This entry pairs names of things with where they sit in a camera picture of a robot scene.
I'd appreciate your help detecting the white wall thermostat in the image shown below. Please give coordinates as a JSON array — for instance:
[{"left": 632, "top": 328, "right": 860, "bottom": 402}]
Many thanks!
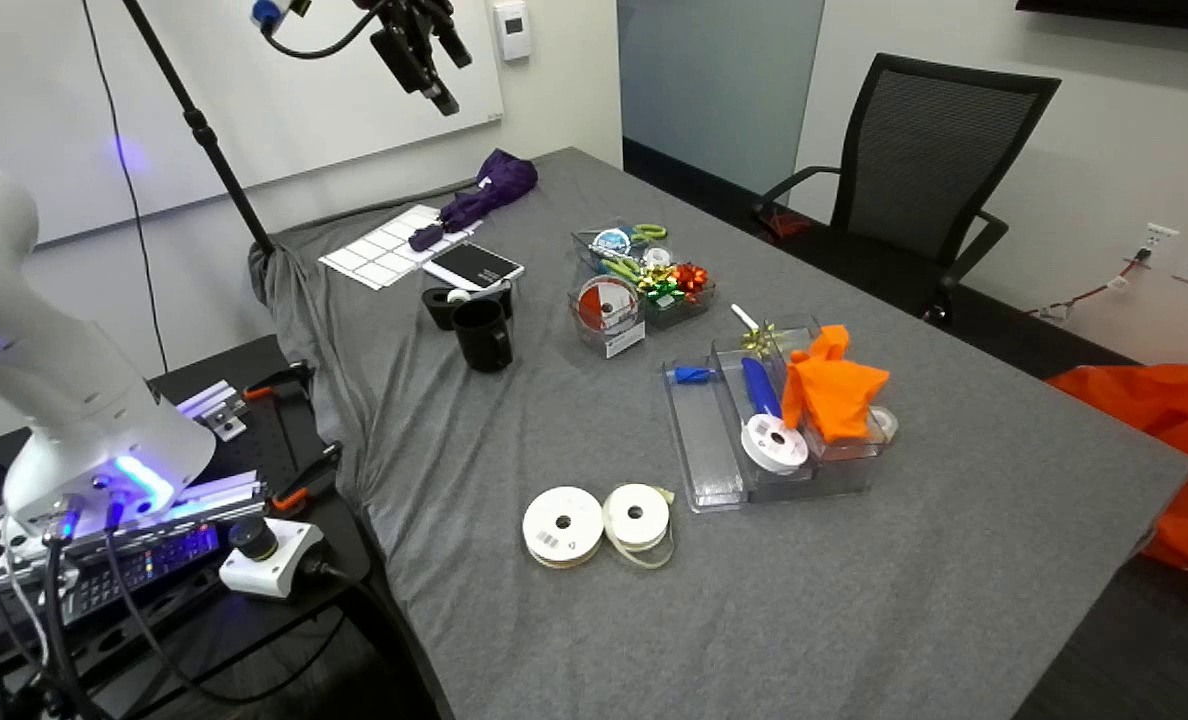
[{"left": 489, "top": 0, "right": 537, "bottom": 65}]

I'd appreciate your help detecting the wall whiteboard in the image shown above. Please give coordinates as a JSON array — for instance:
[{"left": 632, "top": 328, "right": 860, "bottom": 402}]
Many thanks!
[{"left": 0, "top": 0, "right": 502, "bottom": 252}]

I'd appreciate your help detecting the white wall outlet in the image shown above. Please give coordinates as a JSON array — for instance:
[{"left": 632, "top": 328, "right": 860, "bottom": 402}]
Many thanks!
[{"left": 1140, "top": 215, "right": 1188, "bottom": 293}]

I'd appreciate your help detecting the clear rectangular case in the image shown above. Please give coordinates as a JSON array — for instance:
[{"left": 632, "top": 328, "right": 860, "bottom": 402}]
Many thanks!
[{"left": 706, "top": 315, "right": 902, "bottom": 506}]

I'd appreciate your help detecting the colourful toy pile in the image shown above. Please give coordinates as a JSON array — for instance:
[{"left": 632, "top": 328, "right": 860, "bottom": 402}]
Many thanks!
[{"left": 567, "top": 219, "right": 721, "bottom": 330}]

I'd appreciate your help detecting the black cup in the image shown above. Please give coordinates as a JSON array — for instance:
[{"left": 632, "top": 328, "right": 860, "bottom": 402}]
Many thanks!
[{"left": 453, "top": 293, "right": 521, "bottom": 376}]

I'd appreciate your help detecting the black mounted camera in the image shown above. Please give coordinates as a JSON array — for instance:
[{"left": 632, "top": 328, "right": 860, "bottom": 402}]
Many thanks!
[{"left": 347, "top": 0, "right": 476, "bottom": 119}]

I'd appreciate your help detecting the black white flat box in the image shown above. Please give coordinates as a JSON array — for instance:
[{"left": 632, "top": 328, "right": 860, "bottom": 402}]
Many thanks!
[{"left": 420, "top": 238, "right": 527, "bottom": 301}]

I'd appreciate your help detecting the blue marker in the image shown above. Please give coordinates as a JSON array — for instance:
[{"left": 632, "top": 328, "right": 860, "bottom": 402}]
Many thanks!
[{"left": 734, "top": 352, "right": 783, "bottom": 419}]

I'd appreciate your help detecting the purple folded umbrella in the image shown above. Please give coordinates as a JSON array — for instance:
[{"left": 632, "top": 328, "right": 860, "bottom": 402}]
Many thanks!
[{"left": 402, "top": 147, "right": 538, "bottom": 255}]

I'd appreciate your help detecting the white label sheet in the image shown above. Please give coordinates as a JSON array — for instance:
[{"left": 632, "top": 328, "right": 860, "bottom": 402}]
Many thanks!
[{"left": 315, "top": 198, "right": 482, "bottom": 295}]

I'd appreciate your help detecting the grey tablecloth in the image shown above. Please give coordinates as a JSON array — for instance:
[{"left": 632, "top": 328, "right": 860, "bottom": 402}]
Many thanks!
[{"left": 242, "top": 144, "right": 1188, "bottom": 720}]

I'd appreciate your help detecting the black wall television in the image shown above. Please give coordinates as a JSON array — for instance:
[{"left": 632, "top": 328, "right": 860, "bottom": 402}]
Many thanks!
[{"left": 1010, "top": 0, "right": 1188, "bottom": 36}]

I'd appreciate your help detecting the yellow gift bow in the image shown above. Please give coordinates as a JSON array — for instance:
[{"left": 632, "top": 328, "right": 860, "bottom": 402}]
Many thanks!
[{"left": 730, "top": 315, "right": 783, "bottom": 361}]

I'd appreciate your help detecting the white tape roll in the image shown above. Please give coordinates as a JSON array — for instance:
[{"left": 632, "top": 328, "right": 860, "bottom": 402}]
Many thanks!
[{"left": 734, "top": 409, "right": 812, "bottom": 478}]

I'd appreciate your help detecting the orange bag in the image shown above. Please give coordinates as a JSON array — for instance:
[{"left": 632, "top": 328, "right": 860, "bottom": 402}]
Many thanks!
[{"left": 1042, "top": 361, "right": 1188, "bottom": 593}]

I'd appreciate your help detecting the clear square case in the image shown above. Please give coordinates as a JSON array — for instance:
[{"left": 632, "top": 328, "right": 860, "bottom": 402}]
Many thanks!
[{"left": 567, "top": 273, "right": 647, "bottom": 361}]

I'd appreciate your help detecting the green gift bow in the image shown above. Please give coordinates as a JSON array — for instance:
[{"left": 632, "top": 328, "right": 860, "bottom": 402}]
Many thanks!
[{"left": 607, "top": 255, "right": 682, "bottom": 301}]

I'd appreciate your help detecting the black tripod pole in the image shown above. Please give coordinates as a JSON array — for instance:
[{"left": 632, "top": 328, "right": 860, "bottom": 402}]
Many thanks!
[{"left": 120, "top": 0, "right": 279, "bottom": 255}]

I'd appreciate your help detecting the orange handled tool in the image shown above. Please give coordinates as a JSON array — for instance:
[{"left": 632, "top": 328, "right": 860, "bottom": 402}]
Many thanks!
[
  {"left": 262, "top": 444, "right": 347, "bottom": 520},
  {"left": 234, "top": 366, "right": 315, "bottom": 409}
]

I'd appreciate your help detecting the white ribbon spool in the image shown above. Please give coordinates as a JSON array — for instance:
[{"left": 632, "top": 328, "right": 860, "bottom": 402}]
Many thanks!
[
  {"left": 599, "top": 478, "right": 682, "bottom": 577},
  {"left": 521, "top": 484, "right": 613, "bottom": 572}
]

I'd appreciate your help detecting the blue white ribbon roll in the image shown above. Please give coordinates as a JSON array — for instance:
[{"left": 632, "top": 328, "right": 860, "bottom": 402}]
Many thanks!
[{"left": 589, "top": 224, "right": 636, "bottom": 261}]

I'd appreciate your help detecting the black office chair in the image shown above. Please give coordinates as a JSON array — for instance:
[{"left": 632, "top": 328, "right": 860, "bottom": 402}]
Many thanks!
[{"left": 746, "top": 50, "right": 1064, "bottom": 325}]

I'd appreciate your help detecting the red gift bow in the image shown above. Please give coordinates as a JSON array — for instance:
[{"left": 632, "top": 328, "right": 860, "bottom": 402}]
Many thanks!
[{"left": 668, "top": 261, "right": 713, "bottom": 301}]

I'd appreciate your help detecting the red plaid ribbon spool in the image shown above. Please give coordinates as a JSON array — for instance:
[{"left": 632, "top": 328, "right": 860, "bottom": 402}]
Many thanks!
[{"left": 574, "top": 279, "right": 645, "bottom": 334}]

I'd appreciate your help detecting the clear narrow ribbed case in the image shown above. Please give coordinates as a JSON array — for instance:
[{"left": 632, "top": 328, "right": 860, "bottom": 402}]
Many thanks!
[{"left": 665, "top": 356, "right": 750, "bottom": 516}]

